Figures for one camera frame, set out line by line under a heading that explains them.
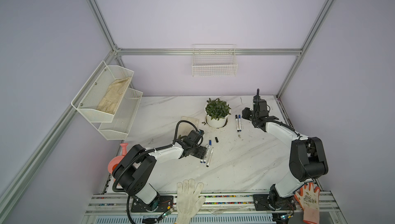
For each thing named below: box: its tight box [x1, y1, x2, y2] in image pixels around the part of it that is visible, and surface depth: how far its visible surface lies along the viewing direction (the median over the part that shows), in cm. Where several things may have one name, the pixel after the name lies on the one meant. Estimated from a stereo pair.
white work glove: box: [175, 178, 206, 224], surface depth 76 cm
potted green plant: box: [204, 97, 232, 129], surface depth 92 cm
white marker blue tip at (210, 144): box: [203, 139, 212, 164], surface depth 92 cm
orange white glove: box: [294, 182, 320, 224], surface depth 74 cm
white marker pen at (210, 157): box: [206, 146, 214, 168], surface depth 90 cm
